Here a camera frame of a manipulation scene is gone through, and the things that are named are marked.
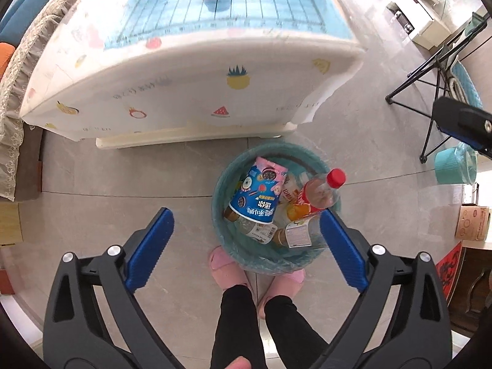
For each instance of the pink rimmed paper cup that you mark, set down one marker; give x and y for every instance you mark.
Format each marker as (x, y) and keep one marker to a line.
(258, 196)

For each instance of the left black trouser leg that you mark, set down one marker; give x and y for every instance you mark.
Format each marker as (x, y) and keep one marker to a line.
(237, 332)

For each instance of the left pink slipper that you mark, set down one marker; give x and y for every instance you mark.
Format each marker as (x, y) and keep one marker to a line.
(225, 271)

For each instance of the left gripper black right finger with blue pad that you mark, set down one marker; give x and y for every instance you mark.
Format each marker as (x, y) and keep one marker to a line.
(400, 318)

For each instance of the beige lace sofa cover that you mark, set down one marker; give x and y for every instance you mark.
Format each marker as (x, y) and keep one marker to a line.
(21, 142)

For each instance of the teal trash bin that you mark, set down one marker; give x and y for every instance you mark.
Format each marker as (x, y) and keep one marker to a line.
(270, 259)
(457, 165)

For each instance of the pink slipper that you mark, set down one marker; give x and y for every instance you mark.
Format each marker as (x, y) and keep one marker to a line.
(288, 284)
(225, 271)

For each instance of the blue grid mat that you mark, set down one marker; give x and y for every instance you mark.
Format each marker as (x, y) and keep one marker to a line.
(145, 19)

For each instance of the fruit print tablecloth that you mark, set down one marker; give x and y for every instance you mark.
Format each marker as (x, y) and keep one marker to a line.
(227, 77)

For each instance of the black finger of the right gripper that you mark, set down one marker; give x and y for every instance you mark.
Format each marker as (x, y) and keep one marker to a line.
(463, 122)

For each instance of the teal trash bin near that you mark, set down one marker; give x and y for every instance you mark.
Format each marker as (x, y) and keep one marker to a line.
(270, 259)

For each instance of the black trouser leg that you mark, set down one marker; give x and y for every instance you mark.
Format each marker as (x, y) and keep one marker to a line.
(237, 332)
(297, 343)

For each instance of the black folding chair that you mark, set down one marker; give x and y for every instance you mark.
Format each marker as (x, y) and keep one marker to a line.
(435, 72)

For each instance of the right pink slipper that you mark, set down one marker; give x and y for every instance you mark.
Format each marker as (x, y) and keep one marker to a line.
(288, 284)

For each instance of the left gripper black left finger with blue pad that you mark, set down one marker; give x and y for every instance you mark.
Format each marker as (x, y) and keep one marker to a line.
(93, 319)

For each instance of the white tv cabinet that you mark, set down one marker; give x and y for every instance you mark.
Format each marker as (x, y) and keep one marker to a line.
(422, 20)

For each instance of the cardboard box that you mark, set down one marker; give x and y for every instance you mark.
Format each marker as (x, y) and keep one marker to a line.
(473, 223)

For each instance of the clear bottle white label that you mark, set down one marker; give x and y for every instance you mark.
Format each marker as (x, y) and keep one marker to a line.
(261, 233)

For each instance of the orange cushion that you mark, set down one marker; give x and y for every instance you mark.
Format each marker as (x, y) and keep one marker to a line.
(6, 52)

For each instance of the teal trash bin far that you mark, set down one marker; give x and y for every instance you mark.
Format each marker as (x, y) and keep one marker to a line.
(457, 165)

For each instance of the orange label plastic bottle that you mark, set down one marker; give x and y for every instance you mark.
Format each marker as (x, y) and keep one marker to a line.
(319, 193)

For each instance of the right black trouser leg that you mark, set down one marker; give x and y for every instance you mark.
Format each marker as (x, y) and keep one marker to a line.
(297, 343)

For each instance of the blue sofa cushion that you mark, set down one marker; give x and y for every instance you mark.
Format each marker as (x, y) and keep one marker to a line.
(18, 19)

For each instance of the operator hand fingertip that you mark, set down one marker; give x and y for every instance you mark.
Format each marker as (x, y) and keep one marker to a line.
(239, 363)

